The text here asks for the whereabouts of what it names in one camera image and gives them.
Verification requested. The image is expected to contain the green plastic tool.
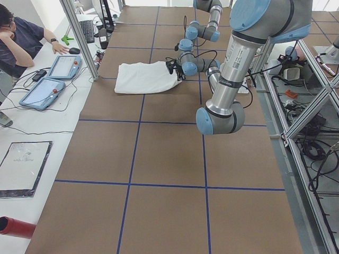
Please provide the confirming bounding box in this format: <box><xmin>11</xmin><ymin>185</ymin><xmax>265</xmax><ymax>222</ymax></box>
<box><xmin>61</xmin><ymin>35</ymin><xmax>74</xmax><ymax>46</ymax></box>

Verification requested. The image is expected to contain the black keyboard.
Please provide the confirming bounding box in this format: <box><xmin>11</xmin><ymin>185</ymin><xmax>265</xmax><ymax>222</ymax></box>
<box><xmin>79</xmin><ymin>20</ymin><xmax>95</xmax><ymax>43</ymax></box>

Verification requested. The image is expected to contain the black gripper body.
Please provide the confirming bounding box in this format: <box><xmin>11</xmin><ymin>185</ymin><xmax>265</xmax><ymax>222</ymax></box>
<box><xmin>174</xmin><ymin>62</ymin><xmax>185</xmax><ymax>79</ymax></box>

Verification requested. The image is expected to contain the aluminium frame rail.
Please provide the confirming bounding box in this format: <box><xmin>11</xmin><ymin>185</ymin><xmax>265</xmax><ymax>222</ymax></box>
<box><xmin>253</xmin><ymin>34</ymin><xmax>338</xmax><ymax>253</ymax></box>

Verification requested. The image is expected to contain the white long-sleeve printed shirt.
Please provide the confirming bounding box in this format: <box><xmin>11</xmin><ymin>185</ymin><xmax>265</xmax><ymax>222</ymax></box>
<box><xmin>114</xmin><ymin>61</ymin><xmax>181</xmax><ymax>94</ymax></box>

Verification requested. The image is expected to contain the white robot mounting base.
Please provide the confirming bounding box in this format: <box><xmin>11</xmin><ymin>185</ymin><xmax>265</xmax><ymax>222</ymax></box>
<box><xmin>238</xmin><ymin>77</ymin><xmax>250</xmax><ymax>94</ymax></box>

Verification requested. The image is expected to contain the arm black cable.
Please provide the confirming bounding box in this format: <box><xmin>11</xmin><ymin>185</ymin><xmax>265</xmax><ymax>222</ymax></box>
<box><xmin>165</xmin><ymin>50</ymin><xmax>220</xmax><ymax>67</ymax></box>
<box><xmin>174</xmin><ymin>15</ymin><xmax>212</xmax><ymax>51</ymax></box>

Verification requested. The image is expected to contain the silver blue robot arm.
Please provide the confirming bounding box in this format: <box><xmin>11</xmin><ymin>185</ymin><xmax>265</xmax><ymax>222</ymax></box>
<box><xmin>166</xmin><ymin>0</ymin><xmax>313</xmax><ymax>135</ymax></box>
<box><xmin>175</xmin><ymin>0</ymin><xmax>222</xmax><ymax>51</ymax></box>

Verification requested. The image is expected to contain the red cylinder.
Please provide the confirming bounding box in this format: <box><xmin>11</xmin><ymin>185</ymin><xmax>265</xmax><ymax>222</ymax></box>
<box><xmin>1</xmin><ymin>216</ymin><xmax>36</xmax><ymax>239</ymax></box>

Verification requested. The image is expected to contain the aluminium frame post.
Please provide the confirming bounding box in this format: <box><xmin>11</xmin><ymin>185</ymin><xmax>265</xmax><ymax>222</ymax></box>
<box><xmin>60</xmin><ymin>0</ymin><xmax>99</xmax><ymax>81</ymax></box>

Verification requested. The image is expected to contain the blue teach pendant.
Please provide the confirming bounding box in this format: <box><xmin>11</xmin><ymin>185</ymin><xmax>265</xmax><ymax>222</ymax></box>
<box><xmin>47</xmin><ymin>55</ymin><xmax>82</xmax><ymax>79</ymax></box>
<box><xmin>19</xmin><ymin>78</ymin><xmax>66</xmax><ymax>110</ymax></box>

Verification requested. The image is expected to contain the person's left hand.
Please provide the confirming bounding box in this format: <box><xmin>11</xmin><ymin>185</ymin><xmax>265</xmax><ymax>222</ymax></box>
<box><xmin>52</xmin><ymin>42</ymin><xmax>69</xmax><ymax>55</ymax></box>

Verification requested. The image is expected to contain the upper blue teach pendant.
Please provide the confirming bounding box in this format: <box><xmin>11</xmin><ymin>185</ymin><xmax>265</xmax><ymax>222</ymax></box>
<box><xmin>47</xmin><ymin>55</ymin><xmax>82</xmax><ymax>79</ymax></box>

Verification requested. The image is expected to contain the silver foil tray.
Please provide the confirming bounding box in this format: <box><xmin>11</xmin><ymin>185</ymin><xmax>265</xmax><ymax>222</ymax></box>
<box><xmin>1</xmin><ymin>141</ymin><xmax>52</xmax><ymax>199</ymax></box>

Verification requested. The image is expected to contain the black power adapter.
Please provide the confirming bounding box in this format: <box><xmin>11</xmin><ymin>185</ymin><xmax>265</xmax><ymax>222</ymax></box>
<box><xmin>32</xmin><ymin>69</ymin><xmax>47</xmax><ymax>82</ymax></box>

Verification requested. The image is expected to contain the black computer mouse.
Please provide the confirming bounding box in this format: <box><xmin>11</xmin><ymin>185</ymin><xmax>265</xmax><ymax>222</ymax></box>
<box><xmin>68</xmin><ymin>48</ymin><xmax>81</xmax><ymax>55</ymax></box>

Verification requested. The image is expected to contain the seated person dark shirt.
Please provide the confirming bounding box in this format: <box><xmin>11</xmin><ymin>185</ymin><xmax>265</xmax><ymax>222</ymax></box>
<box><xmin>1</xmin><ymin>5</ymin><xmax>59</xmax><ymax>79</ymax></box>

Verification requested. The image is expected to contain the lower blue teach pendant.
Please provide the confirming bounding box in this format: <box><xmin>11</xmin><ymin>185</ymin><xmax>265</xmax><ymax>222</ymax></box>
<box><xmin>19</xmin><ymin>78</ymin><xmax>66</xmax><ymax>110</ymax></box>

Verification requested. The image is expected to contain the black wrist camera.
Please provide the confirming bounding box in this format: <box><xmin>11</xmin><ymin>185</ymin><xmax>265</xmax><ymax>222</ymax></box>
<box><xmin>165</xmin><ymin>59</ymin><xmax>176</xmax><ymax>75</ymax></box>

